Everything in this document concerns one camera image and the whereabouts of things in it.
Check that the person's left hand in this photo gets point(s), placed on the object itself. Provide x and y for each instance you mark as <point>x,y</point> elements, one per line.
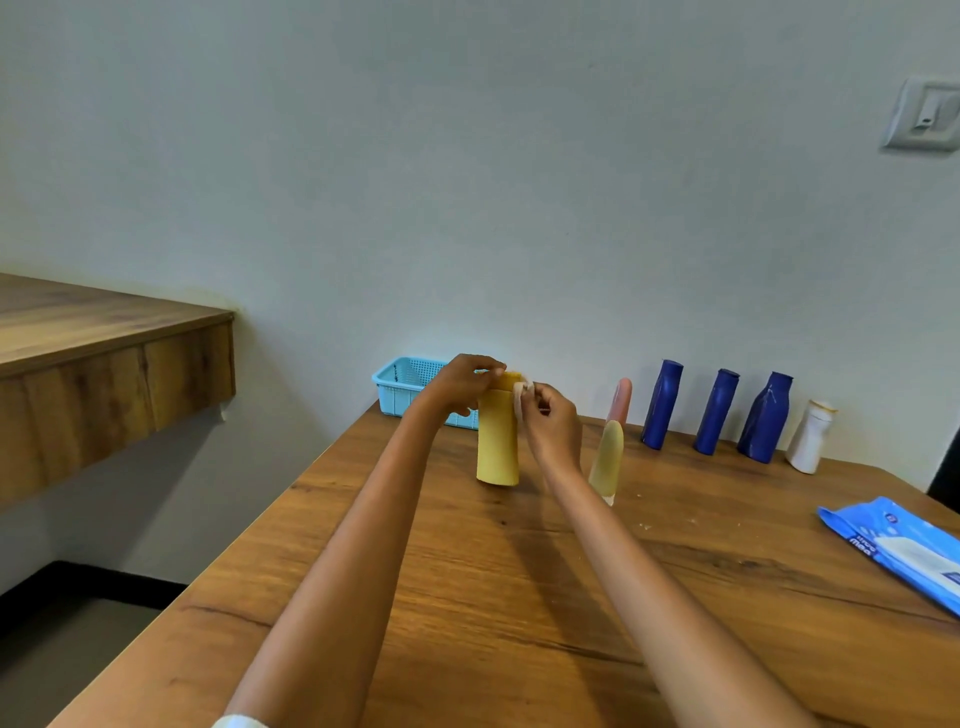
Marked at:
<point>457,386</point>

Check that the person's right hand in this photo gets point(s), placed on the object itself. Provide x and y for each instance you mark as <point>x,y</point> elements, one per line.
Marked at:
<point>555,435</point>

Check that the white wipe cloth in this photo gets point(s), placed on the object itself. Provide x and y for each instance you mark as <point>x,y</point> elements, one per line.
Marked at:
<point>519,397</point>

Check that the light blue plastic basket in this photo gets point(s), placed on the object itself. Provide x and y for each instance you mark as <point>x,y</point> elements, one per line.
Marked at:
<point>401,390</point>

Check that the beige bottle with white cap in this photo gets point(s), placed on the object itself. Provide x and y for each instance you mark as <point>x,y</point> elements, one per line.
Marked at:
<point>607,461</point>

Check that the yellow bottle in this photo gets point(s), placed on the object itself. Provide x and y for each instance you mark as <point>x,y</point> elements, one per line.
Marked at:
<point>496,450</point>

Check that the pink bottle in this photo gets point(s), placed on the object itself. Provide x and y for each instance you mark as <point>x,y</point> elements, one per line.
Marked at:
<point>620,401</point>

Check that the slim dark blue bottle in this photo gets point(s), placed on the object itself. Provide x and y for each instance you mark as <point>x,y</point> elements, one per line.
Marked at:
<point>661,409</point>
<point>716,412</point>

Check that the wide dark blue bottle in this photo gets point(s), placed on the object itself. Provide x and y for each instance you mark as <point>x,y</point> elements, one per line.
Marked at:
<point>765,424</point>

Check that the blue wet wipes pack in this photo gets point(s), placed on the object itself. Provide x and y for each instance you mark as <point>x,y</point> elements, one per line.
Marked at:
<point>870,532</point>

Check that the person's left forearm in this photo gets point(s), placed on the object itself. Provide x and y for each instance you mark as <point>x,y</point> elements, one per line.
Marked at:
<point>345,570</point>

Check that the person's right forearm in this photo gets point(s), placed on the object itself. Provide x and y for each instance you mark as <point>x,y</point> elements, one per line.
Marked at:
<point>675,615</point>

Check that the wooden table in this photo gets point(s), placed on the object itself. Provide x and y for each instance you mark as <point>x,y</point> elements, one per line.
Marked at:
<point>487,600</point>

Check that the wooden side desk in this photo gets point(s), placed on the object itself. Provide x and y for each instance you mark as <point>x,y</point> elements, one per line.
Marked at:
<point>75,382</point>

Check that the black door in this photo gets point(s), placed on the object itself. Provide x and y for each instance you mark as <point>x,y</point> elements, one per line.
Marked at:
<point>946,480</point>

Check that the cream patterned left sleeve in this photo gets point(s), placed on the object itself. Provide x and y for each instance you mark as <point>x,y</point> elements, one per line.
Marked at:
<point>240,722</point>

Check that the grey wall light switch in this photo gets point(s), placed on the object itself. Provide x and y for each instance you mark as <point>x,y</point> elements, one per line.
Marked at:
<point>926,112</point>

